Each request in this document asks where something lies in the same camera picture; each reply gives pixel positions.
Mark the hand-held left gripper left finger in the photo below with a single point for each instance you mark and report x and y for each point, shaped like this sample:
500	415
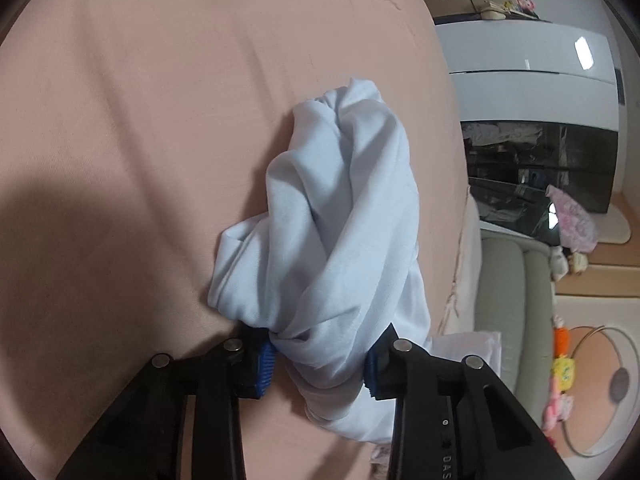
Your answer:
264	367

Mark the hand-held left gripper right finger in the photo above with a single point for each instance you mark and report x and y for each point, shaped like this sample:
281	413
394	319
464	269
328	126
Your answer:
372	370

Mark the white shirt with navy trim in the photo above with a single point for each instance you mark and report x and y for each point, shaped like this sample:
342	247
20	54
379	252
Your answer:
340	210

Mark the grey-green padded headboard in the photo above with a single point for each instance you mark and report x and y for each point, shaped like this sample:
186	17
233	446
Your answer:
510	310

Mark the yellow plush toy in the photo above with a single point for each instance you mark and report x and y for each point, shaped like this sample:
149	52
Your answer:
562	372

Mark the orange carrot plush toy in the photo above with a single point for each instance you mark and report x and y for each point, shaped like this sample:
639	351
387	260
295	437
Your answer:
561	337

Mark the thin hoop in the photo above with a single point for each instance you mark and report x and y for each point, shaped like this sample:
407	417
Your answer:
567	410

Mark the white plush toy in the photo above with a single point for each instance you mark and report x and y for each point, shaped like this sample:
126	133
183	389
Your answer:
558	262

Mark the cream plush toy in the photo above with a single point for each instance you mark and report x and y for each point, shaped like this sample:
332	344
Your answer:
577	262

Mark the grey round device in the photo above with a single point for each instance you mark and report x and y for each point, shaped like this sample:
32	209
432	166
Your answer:
622	384

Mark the pink printed cloth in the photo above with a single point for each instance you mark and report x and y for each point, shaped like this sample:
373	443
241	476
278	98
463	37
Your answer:
575	220

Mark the pink bed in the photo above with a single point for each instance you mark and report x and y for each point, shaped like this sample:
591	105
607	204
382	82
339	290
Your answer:
150	110

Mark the dark glass wardrobe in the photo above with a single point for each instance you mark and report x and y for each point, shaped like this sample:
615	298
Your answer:
575	160

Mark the white wardrobe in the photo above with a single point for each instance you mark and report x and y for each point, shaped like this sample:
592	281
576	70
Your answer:
525	75

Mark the beige cabinet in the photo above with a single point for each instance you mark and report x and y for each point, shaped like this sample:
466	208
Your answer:
460	5

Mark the cream toy on cabinet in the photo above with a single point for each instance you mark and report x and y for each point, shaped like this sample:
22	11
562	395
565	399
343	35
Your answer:
492	11

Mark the pink doll toy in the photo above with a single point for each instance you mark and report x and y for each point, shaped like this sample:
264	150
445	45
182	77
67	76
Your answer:
526	2

